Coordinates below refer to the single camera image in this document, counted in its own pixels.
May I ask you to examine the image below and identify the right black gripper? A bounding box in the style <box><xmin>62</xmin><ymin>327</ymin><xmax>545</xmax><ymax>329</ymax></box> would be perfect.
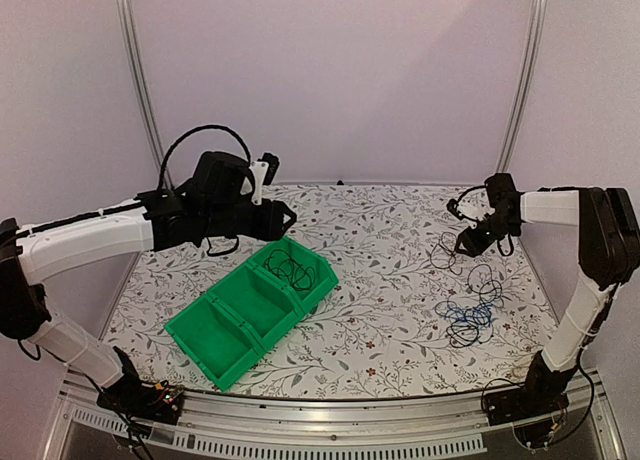
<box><xmin>455</xmin><ymin>212</ymin><xmax>522</xmax><ymax>258</ymax></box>

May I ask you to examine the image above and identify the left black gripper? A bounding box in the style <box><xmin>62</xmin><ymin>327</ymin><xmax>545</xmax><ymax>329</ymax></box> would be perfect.
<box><xmin>203</xmin><ymin>198</ymin><xmax>297</xmax><ymax>242</ymax></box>

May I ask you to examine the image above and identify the thin black cable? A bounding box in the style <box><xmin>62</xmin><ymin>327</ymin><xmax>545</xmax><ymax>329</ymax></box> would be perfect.
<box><xmin>428</xmin><ymin>229</ymin><xmax>466</xmax><ymax>276</ymax></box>
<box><xmin>263</xmin><ymin>249</ymin><xmax>317</xmax><ymax>291</ymax></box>

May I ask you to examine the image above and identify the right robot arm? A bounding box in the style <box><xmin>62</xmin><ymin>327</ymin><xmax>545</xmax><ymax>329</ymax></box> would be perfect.
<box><xmin>447</xmin><ymin>173</ymin><xmax>639</xmax><ymax>416</ymax></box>

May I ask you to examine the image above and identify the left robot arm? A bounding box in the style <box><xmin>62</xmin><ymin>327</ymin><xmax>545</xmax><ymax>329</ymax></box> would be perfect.
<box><xmin>1</xmin><ymin>151</ymin><xmax>296</xmax><ymax>414</ymax></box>

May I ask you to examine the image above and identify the floral patterned table mat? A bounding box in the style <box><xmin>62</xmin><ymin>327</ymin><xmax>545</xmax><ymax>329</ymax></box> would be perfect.
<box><xmin>97</xmin><ymin>182</ymin><xmax>571</xmax><ymax>401</ymax></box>

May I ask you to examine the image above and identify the green three-compartment bin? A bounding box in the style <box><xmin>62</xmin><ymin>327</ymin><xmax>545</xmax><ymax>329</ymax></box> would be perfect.
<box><xmin>164</xmin><ymin>237</ymin><xmax>339</xmax><ymax>392</ymax></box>

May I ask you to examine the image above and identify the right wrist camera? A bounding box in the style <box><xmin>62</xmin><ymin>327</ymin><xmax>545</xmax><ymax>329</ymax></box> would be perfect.
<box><xmin>446</xmin><ymin>199</ymin><xmax>490</xmax><ymax>228</ymax></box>

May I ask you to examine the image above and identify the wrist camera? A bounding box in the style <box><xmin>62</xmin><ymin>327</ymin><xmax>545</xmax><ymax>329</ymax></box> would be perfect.
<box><xmin>249</xmin><ymin>152</ymin><xmax>280</xmax><ymax>205</ymax></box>
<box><xmin>446</xmin><ymin>199</ymin><xmax>490</xmax><ymax>228</ymax></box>

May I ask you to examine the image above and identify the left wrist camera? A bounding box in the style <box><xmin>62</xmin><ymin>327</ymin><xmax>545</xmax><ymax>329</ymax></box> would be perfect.
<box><xmin>249</xmin><ymin>152</ymin><xmax>280</xmax><ymax>205</ymax></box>

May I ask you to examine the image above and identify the blue cable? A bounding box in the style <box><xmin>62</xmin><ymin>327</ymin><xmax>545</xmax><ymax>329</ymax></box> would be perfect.
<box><xmin>434</xmin><ymin>299</ymin><xmax>499</xmax><ymax>331</ymax></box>

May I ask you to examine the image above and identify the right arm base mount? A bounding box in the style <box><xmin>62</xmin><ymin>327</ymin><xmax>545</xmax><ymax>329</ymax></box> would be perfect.
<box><xmin>480</xmin><ymin>378</ymin><xmax>569</xmax><ymax>426</ymax></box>

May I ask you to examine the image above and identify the front aluminium rail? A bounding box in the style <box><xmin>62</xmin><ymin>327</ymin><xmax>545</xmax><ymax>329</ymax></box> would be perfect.
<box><xmin>40</xmin><ymin>371</ymin><xmax>632</xmax><ymax>459</ymax></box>

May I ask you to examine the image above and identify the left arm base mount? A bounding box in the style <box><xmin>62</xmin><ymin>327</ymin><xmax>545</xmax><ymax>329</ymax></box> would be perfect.
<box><xmin>97</xmin><ymin>376</ymin><xmax>184</xmax><ymax>425</ymax></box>

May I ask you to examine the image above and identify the right aluminium frame post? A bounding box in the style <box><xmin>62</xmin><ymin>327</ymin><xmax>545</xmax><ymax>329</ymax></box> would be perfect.
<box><xmin>495</xmin><ymin>0</ymin><xmax>548</xmax><ymax>173</ymax></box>

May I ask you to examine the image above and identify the aluminium frame post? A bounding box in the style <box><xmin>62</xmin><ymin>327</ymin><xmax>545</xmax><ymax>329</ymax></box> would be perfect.
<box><xmin>495</xmin><ymin>0</ymin><xmax>548</xmax><ymax>173</ymax></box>
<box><xmin>116</xmin><ymin>0</ymin><xmax>174</xmax><ymax>187</ymax></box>

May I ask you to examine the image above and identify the left aluminium frame post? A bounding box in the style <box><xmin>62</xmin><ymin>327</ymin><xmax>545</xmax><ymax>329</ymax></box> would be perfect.
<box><xmin>116</xmin><ymin>0</ymin><xmax>174</xmax><ymax>187</ymax></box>

